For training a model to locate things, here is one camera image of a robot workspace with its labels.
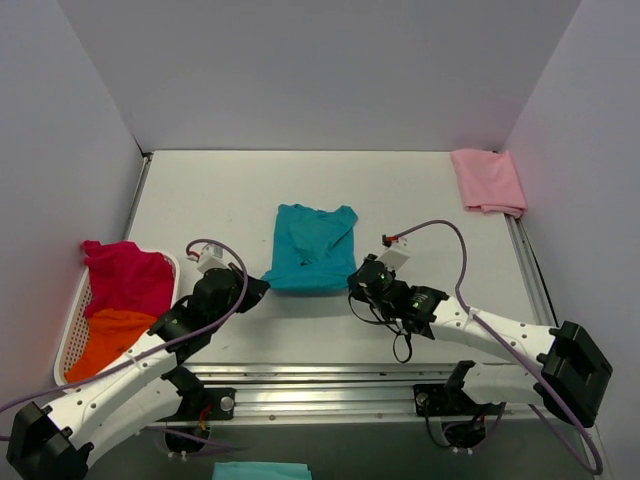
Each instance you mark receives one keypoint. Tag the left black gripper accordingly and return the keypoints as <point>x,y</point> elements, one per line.
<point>248,290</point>

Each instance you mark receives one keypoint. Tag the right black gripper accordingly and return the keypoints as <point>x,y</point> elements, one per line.
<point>360,279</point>

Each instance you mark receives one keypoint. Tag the teal t-shirt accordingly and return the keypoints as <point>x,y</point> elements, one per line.
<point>313,250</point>

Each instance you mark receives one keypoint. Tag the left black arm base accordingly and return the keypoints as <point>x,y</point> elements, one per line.
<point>197,402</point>

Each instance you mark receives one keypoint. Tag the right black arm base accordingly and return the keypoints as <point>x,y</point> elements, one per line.
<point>447,399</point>

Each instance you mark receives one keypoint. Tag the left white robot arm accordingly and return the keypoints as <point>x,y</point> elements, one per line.
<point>147,383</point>

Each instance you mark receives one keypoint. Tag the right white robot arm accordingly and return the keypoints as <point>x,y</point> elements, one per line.
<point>561,369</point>

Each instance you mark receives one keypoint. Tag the crimson red t-shirt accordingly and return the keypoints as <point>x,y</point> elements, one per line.
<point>123,277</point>

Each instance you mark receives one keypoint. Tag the orange t-shirt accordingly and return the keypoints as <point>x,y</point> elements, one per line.
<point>111,333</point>

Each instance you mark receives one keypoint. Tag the white perforated basket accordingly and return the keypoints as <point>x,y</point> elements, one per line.
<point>76,330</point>

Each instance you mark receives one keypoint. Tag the folded pink t-shirt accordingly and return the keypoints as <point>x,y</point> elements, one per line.
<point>488,182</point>

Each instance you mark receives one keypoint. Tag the teal folded cloth bottom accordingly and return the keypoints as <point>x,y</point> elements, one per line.
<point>261,471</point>

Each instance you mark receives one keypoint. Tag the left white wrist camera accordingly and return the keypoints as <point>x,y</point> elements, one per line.
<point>209,257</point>

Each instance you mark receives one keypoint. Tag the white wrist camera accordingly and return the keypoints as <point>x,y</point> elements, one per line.
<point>209,257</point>
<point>396,252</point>

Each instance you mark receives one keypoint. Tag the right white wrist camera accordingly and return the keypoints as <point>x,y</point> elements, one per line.
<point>396,252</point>

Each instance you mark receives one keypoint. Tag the aluminium mounting rail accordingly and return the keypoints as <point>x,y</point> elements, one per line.
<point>306,394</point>

